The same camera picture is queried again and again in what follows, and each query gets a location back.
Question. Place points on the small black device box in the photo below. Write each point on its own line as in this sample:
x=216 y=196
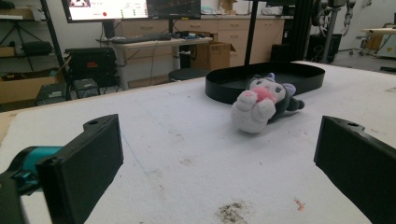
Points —
x=52 y=93

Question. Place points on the small grey device box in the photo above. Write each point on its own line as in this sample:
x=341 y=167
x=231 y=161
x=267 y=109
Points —
x=85 y=87

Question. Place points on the white standing desk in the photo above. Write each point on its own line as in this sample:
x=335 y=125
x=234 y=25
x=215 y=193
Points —
x=162 y=45

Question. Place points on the dark computer monitor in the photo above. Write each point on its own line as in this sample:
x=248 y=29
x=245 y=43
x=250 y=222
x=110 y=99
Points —
x=174 y=8

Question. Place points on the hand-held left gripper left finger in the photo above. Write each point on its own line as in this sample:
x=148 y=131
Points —
x=77 y=174

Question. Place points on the grey metal stand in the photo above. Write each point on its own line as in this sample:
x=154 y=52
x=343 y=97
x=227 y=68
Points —
x=329 y=34

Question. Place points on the black aluminium frame column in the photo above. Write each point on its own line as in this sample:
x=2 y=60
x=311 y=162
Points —
x=301 y=29

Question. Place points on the black oval tray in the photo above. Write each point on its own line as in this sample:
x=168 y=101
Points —
x=236 y=81

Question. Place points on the black keyboard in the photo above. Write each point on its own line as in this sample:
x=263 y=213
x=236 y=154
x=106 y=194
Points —
x=140 y=39

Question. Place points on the open cardboard box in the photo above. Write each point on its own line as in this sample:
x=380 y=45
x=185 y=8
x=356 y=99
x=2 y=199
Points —
x=211 y=55

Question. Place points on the wooden drawer cabinet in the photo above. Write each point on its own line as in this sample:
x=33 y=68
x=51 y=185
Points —
x=233 y=34

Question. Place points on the black metal pole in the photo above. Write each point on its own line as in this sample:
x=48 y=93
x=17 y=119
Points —
x=251 y=32

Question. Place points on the black bag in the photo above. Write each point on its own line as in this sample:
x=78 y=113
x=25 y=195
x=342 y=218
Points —
x=37 y=48

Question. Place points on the white and grey plush toy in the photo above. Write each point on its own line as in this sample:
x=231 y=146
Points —
x=261 y=105

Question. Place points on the large flat cardboard box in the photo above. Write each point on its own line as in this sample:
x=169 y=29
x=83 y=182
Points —
x=25 y=88

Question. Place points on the black metal shelf rack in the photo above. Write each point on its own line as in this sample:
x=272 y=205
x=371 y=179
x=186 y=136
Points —
x=28 y=40

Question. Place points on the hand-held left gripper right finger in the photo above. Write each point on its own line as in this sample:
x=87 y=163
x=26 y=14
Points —
x=361 y=165

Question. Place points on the black equipment case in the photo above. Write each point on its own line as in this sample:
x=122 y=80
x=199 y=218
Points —
x=90 y=65

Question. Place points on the black round stool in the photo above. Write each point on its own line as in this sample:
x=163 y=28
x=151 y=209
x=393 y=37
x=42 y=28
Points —
x=186 y=74

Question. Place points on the wooden side table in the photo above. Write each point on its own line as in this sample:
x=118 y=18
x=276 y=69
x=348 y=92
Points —
x=378 y=34

